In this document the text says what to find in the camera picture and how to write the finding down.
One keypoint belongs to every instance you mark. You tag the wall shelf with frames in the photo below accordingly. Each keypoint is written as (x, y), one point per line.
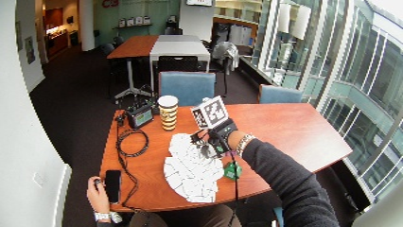
(134, 22)

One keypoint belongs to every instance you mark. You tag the grey meeting table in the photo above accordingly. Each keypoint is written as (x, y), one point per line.
(180, 47)

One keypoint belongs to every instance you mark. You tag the white round column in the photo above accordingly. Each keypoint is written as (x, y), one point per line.
(87, 25)

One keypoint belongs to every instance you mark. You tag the large glass window wall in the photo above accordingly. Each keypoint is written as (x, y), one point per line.
(336, 63)

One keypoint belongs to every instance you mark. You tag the black smartphone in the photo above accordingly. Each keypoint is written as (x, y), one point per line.
(112, 186)

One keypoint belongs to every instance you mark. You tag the silver wristwatch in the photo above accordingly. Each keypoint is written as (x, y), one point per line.
(108, 217)

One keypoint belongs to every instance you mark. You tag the grey jacket on chair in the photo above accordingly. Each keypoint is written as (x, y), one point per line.
(227, 53)

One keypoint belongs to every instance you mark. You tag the blue upholstered chair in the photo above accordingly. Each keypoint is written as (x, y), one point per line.
(187, 87)
(280, 94)

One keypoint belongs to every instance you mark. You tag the green tag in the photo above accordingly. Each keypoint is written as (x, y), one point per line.
(232, 171)

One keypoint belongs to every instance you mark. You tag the pile of white cards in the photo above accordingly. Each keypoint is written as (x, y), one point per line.
(191, 171)

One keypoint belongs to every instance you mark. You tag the striped paper cup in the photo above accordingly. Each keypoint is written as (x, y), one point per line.
(168, 113)

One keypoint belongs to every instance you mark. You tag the black mesh chair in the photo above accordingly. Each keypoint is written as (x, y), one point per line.
(178, 64)

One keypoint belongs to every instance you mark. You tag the white marker cube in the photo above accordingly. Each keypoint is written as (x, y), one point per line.
(214, 113)

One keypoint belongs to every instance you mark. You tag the orange wooden meeting table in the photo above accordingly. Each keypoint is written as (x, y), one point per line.
(135, 46)

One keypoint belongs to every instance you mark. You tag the white board panel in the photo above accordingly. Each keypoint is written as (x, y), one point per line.
(196, 19)

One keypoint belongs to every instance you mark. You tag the person's brown trousers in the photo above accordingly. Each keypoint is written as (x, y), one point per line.
(190, 217)

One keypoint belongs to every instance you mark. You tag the framed wall picture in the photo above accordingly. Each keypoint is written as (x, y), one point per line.
(30, 49)

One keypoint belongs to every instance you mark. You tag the black device with screen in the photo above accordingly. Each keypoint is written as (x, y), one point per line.
(140, 117)

